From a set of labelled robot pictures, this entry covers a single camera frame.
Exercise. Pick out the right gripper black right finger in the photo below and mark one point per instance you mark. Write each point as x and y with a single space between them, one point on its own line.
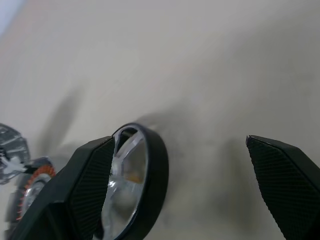
287 180

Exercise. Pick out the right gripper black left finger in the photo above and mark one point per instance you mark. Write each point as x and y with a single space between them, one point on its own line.
82 187

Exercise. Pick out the gray motor housing copper windings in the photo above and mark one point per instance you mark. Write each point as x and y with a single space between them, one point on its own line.
37 186

